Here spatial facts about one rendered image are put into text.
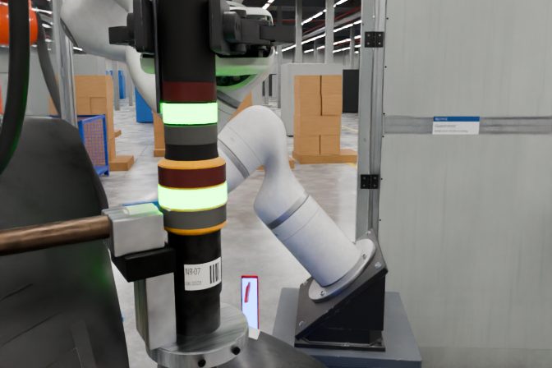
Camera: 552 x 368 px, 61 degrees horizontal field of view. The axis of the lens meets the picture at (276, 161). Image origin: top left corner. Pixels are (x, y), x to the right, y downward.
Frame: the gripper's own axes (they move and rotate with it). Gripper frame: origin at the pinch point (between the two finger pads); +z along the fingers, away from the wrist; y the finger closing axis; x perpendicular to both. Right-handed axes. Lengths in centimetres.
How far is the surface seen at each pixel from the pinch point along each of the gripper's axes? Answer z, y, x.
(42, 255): 0.5, 10.0, -14.7
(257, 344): -20.9, -2.5, -33.9
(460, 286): -179, -84, -98
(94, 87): -729, 324, -12
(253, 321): -34, -1, -38
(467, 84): -179, -81, -5
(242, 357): -16.7, -1.2, -32.9
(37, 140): -6.5, 13.7, -7.9
